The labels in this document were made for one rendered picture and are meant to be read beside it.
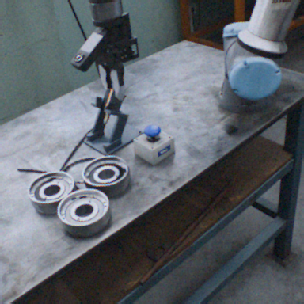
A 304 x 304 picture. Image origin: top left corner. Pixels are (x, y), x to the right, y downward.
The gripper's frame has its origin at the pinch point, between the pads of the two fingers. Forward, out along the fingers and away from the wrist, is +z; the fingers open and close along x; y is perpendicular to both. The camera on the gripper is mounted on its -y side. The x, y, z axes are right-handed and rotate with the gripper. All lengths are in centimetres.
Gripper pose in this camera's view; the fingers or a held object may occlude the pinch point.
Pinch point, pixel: (113, 95)
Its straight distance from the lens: 100.8
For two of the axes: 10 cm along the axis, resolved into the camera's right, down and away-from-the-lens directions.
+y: 7.5, -4.3, 5.1
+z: 1.4, 8.5, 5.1
